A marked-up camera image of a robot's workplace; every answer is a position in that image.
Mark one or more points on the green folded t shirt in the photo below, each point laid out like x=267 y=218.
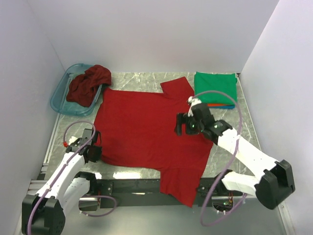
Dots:
x=225 y=83

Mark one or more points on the blue transparent plastic bin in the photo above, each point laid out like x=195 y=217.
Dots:
x=58 y=100

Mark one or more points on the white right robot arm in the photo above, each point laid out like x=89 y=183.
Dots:
x=225 y=136

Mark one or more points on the orange folded t shirt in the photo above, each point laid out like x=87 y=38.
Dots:
x=215 y=104

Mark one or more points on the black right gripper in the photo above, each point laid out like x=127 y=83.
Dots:
x=183 y=118

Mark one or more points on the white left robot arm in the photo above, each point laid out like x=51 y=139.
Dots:
x=44 y=213

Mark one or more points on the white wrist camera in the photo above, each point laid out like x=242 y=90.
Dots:
x=193 y=101
x=72 y=139

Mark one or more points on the dark red t shirt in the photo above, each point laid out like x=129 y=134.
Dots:
x=83 y=88

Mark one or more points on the bright red t shirt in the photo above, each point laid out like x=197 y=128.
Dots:
x=138 y=130

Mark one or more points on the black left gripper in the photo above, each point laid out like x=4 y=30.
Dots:
x=95 y=158

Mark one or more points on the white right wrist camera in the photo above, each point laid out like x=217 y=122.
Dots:
x=193 y=101

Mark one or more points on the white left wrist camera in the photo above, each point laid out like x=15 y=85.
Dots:
x=72 y=139

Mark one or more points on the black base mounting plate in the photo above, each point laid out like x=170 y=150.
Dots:
x=146 y=192

